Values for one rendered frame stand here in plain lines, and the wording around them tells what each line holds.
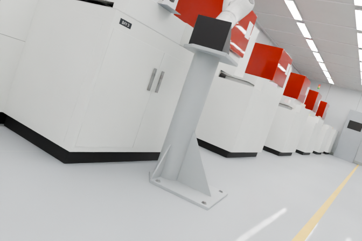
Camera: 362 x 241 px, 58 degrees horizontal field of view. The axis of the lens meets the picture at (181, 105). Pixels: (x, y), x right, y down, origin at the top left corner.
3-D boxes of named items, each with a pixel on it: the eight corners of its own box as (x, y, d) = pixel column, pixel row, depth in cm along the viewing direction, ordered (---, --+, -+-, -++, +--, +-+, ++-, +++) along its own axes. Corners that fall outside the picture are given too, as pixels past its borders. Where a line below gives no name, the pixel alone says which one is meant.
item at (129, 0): (111, 9, 167) (119, -17, 166) (168, 41, 214) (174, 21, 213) (124, 13, 162) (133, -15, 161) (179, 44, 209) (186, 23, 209)
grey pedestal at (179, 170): (227, 195, 209) (270, 74, 205) (207, 211, 168) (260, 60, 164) (159, 164, 228) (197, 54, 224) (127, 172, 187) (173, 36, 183)
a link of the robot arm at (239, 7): (225, 31, 215) (238, 15, 230) (247, 19, 202) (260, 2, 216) (215, 16, 212) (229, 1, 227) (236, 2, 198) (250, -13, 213)
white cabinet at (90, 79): (-2, 125, 192) (40, -8, 188) (109, 133, 275) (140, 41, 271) (65, 168, 160) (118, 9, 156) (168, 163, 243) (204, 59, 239)
